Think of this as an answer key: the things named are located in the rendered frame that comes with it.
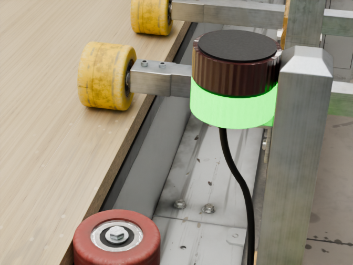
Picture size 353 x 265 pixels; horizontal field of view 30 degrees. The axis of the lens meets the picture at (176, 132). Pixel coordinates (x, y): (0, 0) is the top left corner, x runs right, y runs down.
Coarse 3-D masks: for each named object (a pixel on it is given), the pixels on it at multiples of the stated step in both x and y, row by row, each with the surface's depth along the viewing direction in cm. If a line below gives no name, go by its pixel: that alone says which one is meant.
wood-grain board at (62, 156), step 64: (0, 0) 115; (64, 0) 116; (128, 0) 117; (0, 64) 92; (64, 64) 93; (0, 128) 77; (64, 128) 78; (128, 128) 78; (0, 192) 66; (64, 192) 67; (0, 256) 58; (64, 256) 59
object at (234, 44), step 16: (224, 32) 46; (240, 32) 46; (208, 48) 44; (224, 48) 44; (240, 48) 44; (256, 48) 44; (272, 48) 44; (224, 96) 43; (240, 96) 43; (256, 96) 44; (224, 128) 48; (224, 144) 48; (240, 176) 49
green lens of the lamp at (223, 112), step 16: (192, 80) 45; (192, 96) 46; (208, 96) 44; (272, 96) 45; (192, 112) 46; (208, 112) 44; (224, 112) 44; (240, 112) 44; (256, 112) 44; (272, 112) 45; (240, 128) 44
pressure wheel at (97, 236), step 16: (80, 224) 61; (96, 224) 61; (112, 224) 62; (128, 224) 62; (144, 224) 62; (80, 240) 59; (96, 240) 60; (112, 240) 60; (128, 240) 60; (144, 240) 60; (160, 240) 60; (80, 256) 58; (96, 256) 58; (112, 256) 58; (128, 256) 58; (144, 256) 58
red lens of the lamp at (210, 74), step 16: (192, 64) 45; (208, 64) 43; (224, 64) 42; (240, 64) 42; (256, 64) 42; (272, 64) 43; (208, 80) 43; (224, 80) 43; (240, 80) 42; (256, 80) 43; (272, 80) 44
